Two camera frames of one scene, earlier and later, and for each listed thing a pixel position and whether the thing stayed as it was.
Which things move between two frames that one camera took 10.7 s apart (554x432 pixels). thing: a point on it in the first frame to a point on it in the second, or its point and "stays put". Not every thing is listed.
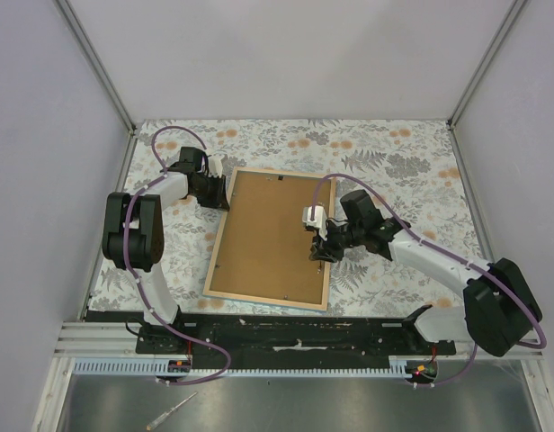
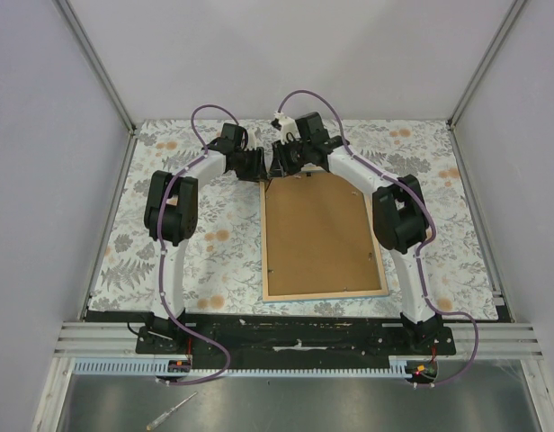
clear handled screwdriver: x=155 y=422 stays put
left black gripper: x=218 y=200 to x=258 y=172
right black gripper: x=325 y=251 to x=281 y=166
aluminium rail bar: x=88 y=339 stays put
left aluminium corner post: x=111 y=88 stays put
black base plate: x=289 y=341 stays put
